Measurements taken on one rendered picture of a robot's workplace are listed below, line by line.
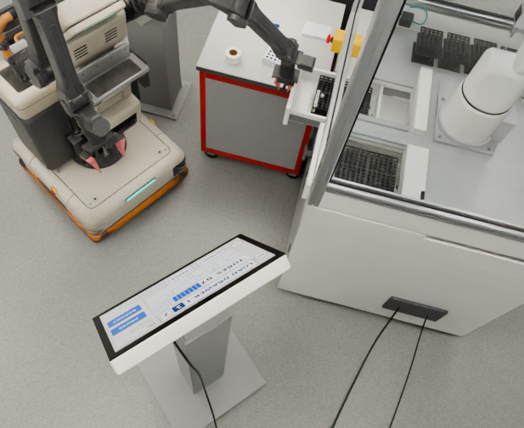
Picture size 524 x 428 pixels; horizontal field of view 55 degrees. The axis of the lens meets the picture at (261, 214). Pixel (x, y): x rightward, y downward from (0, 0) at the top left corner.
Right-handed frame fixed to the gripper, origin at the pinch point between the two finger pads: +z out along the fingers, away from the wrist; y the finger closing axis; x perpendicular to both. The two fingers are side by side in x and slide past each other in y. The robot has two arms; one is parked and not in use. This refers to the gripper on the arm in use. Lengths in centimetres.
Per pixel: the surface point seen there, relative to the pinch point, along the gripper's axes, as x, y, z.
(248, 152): 13, -13, 71
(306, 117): -9.8, 11.6, 2.1
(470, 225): -52, 70, -17
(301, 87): 8.7, 7.0, 6.3
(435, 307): -54, 88, 55
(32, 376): -121, -80, 87
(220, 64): 17.3, -30.7, 13.8
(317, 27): 52, 7, 13
